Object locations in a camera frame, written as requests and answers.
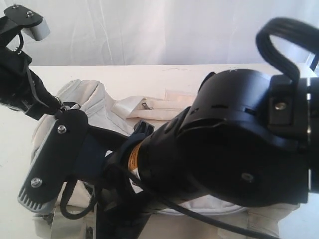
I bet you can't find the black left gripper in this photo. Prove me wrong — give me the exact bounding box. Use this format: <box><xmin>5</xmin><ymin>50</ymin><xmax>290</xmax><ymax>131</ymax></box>
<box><xmin>0</xmin><ymin>18</ymin><xmax>63</xmax><ymax>120</ymax></box>

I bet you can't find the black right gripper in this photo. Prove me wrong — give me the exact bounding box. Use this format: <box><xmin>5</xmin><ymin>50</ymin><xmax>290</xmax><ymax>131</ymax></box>
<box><xmin>63</xmin><ymin>120</ymin><xmax>154</xmax><ymax>239</ymax></box>

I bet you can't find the beige duffel bag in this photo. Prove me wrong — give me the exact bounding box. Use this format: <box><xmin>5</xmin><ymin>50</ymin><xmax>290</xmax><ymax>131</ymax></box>
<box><xmin>26</xmin><ymin>79</ymin><xmax>300</xmax><ymax>239</ymax></box>

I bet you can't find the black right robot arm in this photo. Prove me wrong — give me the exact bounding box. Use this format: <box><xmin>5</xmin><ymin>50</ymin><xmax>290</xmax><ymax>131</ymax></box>
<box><xmin>60</xmin><ymin>69</ymin><xmax>319</xmax><ymax>239</ymax></box>

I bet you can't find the dark stand at right edge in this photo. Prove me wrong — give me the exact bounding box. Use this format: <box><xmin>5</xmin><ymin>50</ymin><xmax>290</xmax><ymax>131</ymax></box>
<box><xmin>309</xmin><ymin>54</ymin><xmax>319</xmax><ymax>75</ymax></box>

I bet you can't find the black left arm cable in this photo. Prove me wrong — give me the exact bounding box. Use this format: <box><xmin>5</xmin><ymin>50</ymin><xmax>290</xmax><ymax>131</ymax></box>
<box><xmin>13</xmin><ymin>32</ymin><xmax>40</xmax><ymax>105</ymax></box>

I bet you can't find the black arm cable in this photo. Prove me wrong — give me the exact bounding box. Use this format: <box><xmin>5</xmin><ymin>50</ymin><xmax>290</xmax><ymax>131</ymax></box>
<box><xmin>13</xmin><ymin>32</ymin><xmax>40</xmax><ymax>105</ymax></box>
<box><xmin>255</xmin><ymin>16</ymin><xmax>319</xmax><ymax>87</ymax></box>

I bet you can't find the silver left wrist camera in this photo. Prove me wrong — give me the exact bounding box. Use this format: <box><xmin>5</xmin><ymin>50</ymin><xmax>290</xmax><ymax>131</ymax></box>
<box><xmin>0</xmin><ymin>3</ymin><xmax>50</xmax><ymax>42</ymax></box>

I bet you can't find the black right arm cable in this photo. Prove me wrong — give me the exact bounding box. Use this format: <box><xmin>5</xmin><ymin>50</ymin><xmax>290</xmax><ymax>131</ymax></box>
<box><xmin>255</xmin><ymin>16</ymin><xmax>319</xmax><ymax>87</ymax></box>

